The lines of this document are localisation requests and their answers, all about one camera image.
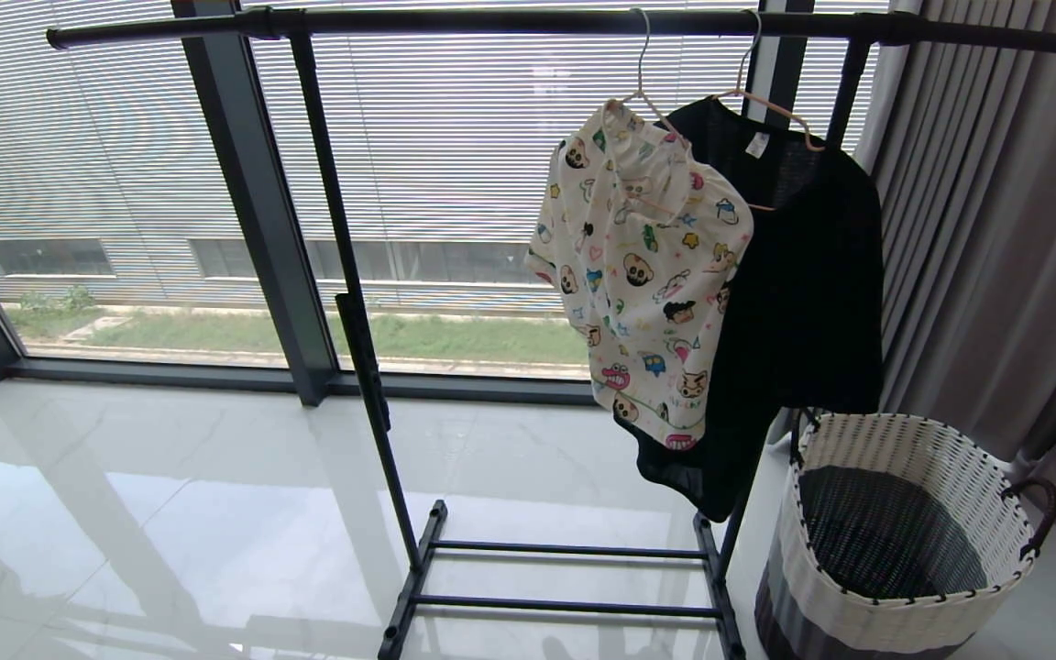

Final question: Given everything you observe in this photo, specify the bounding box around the white laundry basket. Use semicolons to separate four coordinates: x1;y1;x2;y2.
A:
753;407;1056;660

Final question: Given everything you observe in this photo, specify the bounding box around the beige curtain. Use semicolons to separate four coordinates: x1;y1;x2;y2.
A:
764;0;1056;479

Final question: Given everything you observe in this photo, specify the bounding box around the black garment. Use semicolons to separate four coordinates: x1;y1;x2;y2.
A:
612;95;887;524

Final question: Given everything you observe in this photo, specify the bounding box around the black clothes rack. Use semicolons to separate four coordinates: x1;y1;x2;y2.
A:
44;4;1056;660

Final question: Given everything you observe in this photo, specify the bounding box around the cream printed garment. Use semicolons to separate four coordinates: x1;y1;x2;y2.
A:
524;98;756;453

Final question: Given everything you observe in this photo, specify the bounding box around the window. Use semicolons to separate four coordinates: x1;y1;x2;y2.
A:
0;0;892;410

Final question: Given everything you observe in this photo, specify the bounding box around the pink clothes hanger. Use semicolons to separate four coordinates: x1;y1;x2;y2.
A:
618;7;687;140
709;8;828;214

